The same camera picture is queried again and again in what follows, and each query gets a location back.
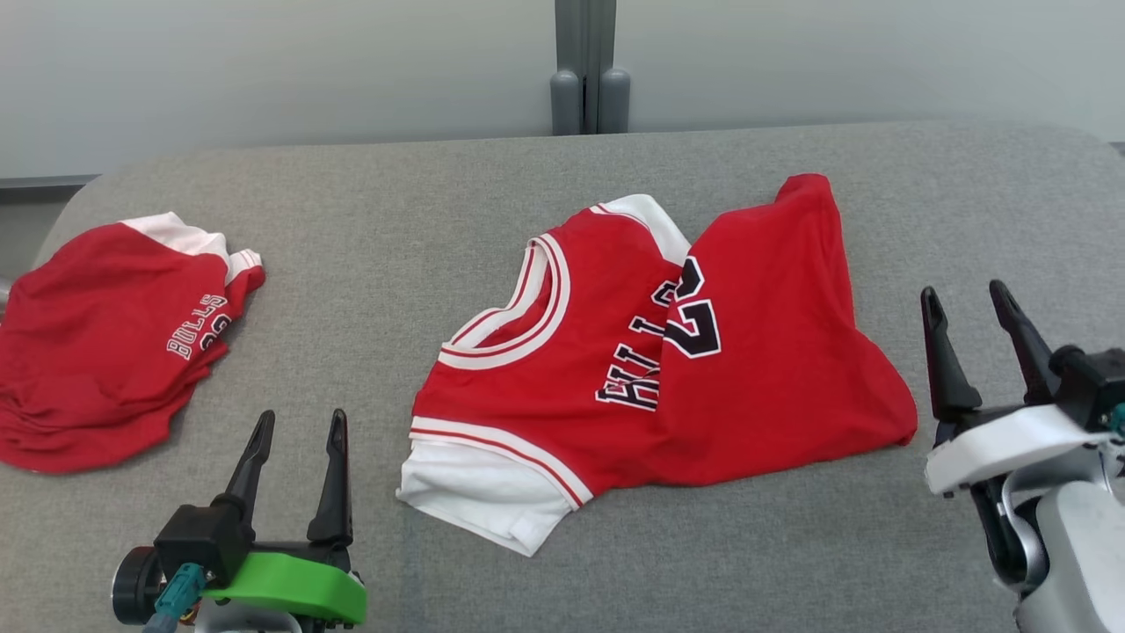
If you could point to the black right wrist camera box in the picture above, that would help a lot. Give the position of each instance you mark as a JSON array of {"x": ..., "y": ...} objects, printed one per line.
[{"x": 1090, "y": 378}]

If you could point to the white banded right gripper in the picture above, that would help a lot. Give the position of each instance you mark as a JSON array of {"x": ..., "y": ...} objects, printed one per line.
[{"x": 1011, "y": 444}]

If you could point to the red Bulls jersey white sleeves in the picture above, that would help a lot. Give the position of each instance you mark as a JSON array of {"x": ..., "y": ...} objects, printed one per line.
[{"x": 773, "y": 352}]

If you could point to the grey partition wall post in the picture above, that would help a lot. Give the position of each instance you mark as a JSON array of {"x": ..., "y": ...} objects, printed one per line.
[{"x": 584, "y": 35}]

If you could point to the grey wall skirting strip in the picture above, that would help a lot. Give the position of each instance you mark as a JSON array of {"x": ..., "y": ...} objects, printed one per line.
[{"x": 44, "y": 182}]

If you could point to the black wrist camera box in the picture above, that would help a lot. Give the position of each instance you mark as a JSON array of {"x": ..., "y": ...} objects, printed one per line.
[
  {"x": 1090, "y": 378},
  {"x": 198, "y": 536}
]

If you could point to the grey cylindrical post foot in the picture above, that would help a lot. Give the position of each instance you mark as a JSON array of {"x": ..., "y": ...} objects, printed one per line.
[
  {"x": 566, "y": 101},
  {"x": 614, "y": 98}
]

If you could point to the red Bulls shorts white trim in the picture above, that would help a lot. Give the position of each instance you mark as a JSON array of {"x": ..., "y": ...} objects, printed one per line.
[{"x": 88, "y": 352}]

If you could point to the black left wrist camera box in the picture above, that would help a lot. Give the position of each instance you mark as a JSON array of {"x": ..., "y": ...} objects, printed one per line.
[{"x": 198, "y": 536}]

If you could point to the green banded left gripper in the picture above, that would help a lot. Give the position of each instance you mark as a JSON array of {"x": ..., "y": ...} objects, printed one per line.
[{"x": 299, "y": 585}]

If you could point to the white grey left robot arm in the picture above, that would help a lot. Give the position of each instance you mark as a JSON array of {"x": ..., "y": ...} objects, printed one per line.
[{"x": 255, "y": 622}]

